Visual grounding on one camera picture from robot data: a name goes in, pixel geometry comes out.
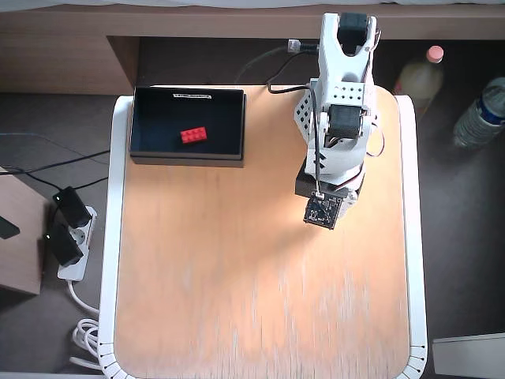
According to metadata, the white power strip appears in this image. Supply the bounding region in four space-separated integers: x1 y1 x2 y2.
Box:
57 205 98 282

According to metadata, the wooden bench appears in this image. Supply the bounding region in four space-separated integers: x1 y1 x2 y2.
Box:
0 3 505 96

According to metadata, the black camera cable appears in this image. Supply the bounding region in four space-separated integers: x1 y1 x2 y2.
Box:
307 84 324 197

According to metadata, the yellow bottle with pink cap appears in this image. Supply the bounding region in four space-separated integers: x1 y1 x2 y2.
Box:
394 45 446 115

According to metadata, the grey white flat panel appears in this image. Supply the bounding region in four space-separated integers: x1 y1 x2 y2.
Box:
432 332 505 377

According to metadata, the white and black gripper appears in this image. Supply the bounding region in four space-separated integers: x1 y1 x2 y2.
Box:
294 165 362 222

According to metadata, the white power strip cable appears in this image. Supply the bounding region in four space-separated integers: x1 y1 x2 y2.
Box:
69 278 104 372

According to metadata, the small black flat object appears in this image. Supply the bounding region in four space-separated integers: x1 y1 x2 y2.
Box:
0 215 21 240

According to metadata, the thin black floor cable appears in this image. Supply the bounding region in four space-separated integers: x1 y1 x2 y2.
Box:
21 169 110 193
0 149 111 175

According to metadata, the grey usb cable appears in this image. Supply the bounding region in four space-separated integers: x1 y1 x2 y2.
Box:
235 38 301 84

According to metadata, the red and white servo wire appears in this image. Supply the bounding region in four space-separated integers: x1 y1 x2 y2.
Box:
365 125 387 158

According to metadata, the red lego block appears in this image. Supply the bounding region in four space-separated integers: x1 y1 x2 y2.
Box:
180 126 209 144

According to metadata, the brown cardboard box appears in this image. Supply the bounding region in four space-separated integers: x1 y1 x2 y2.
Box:
0 165 45 297

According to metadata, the black power adapter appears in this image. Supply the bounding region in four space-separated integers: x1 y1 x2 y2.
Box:
52 186 92 229
42 224 84 266

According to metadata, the black rectangular bin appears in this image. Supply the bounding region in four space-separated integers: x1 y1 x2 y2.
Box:
129 85 248 169

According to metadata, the clear plastic water bottle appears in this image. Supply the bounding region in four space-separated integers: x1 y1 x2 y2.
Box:
452 77 505 149

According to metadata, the black power cable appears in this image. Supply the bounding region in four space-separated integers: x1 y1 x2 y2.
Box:
266 41 320 96

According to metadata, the black camera circuit board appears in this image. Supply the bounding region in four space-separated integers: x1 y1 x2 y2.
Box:
302 191 343 231

